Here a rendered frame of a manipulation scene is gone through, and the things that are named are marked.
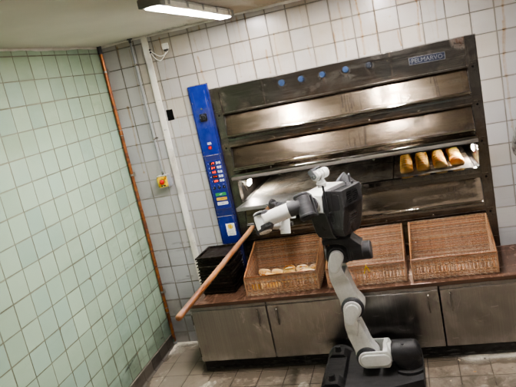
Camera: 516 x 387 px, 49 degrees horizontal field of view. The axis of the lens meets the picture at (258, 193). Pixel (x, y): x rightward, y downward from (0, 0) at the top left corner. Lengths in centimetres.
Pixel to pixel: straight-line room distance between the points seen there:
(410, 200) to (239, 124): 141
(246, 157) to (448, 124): 152
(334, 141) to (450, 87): 89
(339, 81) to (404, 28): 57
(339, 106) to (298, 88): 33
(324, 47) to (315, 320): 196
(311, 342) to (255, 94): 189
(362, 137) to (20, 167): 234
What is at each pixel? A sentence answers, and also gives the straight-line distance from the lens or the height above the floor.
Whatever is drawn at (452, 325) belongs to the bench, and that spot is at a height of 26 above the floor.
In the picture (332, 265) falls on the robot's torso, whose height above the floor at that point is 93.
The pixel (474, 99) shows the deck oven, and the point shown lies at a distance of 422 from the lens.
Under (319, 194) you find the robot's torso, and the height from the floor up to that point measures 139.
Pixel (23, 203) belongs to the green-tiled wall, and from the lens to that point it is 365.
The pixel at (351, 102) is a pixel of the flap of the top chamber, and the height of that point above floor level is 180.
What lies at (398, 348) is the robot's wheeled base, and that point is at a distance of 372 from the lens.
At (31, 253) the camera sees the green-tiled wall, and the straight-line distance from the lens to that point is 365.
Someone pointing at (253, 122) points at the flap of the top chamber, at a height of 179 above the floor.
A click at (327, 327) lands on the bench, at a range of 414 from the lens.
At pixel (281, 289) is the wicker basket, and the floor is 61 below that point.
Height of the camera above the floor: 215
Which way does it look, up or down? 12 degrees down
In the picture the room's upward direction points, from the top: 12 degrees counter-clockwise
